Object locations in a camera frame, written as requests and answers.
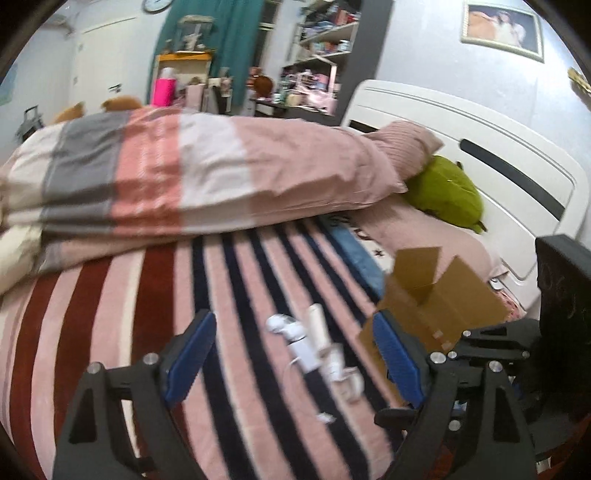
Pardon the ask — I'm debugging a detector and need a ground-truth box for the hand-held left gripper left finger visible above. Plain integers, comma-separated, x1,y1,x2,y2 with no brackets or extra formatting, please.
53,310,218,480

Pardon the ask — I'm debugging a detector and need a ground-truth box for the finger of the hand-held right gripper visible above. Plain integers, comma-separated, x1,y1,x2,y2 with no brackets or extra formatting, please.
374,406,463,433
450,320,542,366

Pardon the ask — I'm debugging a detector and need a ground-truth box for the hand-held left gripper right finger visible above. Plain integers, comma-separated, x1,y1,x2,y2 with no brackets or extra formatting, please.
372,311,539,480

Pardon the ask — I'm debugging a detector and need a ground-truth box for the small white bottle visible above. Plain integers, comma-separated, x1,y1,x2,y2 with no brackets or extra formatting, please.
322,345,345,385

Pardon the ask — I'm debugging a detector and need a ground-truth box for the brown cardboard box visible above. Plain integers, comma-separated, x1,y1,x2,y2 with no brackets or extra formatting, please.
356,247,514,407

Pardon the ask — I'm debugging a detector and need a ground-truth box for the white tube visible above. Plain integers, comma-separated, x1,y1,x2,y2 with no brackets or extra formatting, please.
307,303,331,355

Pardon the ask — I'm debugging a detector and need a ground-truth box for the white round-headed device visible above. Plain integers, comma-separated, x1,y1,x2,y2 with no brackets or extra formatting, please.
266,314,322,373

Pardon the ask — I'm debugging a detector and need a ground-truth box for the striped pink blanket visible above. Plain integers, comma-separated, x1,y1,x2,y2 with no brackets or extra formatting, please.
0,217,416,480

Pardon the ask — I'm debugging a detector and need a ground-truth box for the blue cloth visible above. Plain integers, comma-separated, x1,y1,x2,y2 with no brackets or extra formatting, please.
329,225,387,302

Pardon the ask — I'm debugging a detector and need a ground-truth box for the pink star-print sheet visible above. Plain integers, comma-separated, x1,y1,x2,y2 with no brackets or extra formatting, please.
323,198,505,289

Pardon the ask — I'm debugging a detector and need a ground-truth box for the white bed headboard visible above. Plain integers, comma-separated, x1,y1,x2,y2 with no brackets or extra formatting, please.
341,79,583,315

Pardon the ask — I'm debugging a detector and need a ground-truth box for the green plush toy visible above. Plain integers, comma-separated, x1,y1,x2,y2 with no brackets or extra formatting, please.
404,155,489,234

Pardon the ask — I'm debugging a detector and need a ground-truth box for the folded pink grey quilt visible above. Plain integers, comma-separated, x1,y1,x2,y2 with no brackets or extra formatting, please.
0,108,409,296

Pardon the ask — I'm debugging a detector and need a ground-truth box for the pink pillow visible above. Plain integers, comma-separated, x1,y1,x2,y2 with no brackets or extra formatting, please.
369,120,446,185

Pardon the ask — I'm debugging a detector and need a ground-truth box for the brown plush toy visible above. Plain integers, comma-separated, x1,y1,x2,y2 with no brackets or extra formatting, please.
52,102,87,124
100,95,144,113

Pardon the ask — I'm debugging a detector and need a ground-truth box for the dark desk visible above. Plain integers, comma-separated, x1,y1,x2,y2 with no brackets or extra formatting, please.
249,98,343,121

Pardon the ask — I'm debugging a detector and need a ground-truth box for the pink bottle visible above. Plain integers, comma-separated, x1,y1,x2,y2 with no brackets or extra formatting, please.
154,67,179,107

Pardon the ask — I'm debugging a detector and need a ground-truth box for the black folding cart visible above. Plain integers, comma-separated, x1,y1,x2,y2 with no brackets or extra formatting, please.
16,106,45,140

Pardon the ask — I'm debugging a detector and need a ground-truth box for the yellow cabinet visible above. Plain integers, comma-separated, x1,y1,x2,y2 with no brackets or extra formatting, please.
154,52,216,108

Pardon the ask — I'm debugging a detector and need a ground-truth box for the white door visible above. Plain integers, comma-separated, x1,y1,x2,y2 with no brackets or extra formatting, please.
73,18,154,112

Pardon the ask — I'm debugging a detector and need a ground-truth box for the cluttered storage shelf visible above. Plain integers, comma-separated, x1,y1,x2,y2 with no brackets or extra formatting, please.
279,0,366,116

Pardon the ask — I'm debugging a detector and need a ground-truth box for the glass display case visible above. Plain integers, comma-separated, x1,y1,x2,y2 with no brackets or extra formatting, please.
174,15,216,53

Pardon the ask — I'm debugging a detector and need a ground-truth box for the teal curtain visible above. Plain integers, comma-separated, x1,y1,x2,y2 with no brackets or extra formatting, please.
151,0,267,110

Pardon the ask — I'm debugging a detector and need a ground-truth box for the gold wall ornament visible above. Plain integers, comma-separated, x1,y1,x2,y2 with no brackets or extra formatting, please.
568,68,591,110

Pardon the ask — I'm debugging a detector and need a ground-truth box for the framed wall picture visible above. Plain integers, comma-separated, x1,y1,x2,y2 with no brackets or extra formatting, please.
461,2,546,64

